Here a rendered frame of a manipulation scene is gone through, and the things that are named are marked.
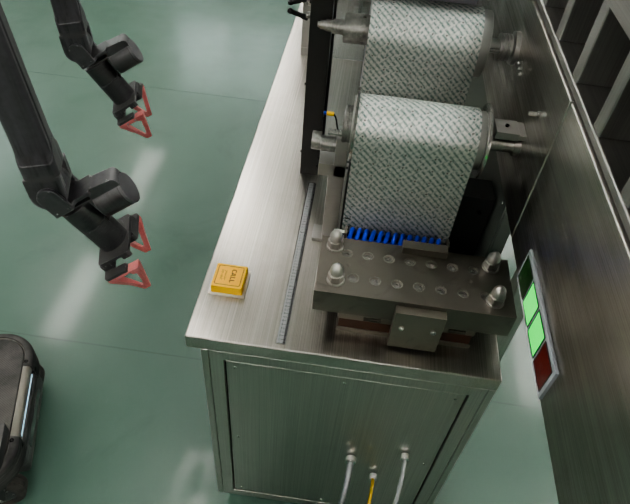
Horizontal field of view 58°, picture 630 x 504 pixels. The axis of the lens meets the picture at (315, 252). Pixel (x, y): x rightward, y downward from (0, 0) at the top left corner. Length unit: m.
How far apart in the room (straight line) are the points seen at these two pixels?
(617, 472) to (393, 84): 0.90
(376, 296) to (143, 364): 1.34
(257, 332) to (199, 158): 2.06
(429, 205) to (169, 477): 1.30
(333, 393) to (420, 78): 0.72
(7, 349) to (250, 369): 1.09
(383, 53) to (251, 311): 0.62
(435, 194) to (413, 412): 0.50
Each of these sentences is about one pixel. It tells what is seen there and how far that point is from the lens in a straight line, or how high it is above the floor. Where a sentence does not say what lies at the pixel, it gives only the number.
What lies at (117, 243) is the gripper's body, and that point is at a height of 1.14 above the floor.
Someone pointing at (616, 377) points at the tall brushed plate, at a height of 1.35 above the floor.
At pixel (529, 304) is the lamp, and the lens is 1.00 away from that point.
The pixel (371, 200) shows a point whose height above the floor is 1.11.
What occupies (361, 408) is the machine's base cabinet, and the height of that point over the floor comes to 0.71.
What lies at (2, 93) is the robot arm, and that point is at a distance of 0.92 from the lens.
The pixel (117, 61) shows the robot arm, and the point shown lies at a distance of 1.43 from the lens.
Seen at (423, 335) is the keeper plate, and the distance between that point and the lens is 1.18.
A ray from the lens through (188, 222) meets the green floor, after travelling 2.79.
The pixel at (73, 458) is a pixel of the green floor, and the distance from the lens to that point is 2.16.
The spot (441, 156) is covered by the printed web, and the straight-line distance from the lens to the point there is 1.14.
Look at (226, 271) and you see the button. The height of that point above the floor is 0.92.
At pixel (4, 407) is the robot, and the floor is 0.24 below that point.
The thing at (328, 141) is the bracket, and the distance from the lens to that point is 1.23.
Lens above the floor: 1.88
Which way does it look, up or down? 45 degrees down
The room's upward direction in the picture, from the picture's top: 6 degrees clockwise
